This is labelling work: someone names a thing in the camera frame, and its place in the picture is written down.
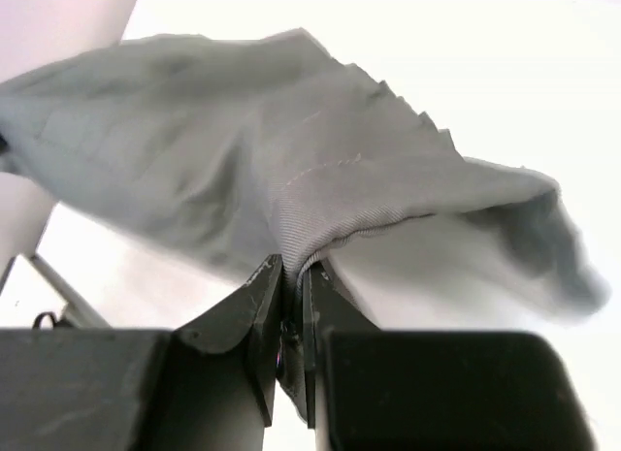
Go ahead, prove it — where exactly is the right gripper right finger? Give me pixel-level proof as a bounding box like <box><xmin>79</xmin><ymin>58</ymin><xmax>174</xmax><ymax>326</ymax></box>
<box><xmin>301</xmin><ymin>265</ymin><xmax>596</xmax><ymax>451</ymax></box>

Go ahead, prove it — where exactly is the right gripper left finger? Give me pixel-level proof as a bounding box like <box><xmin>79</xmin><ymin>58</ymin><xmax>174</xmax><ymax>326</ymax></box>
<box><xmin>1</xmin><ymin>255</ymin><xmax>281</xmax><ymax>450</ymax></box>

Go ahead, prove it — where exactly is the grey pleated skirt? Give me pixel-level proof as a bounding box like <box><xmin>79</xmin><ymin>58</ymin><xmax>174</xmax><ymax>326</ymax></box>
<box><xmin>0</xmin><ymin>27</ymin><xmax>612</xmax><ymax>321</ymax></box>

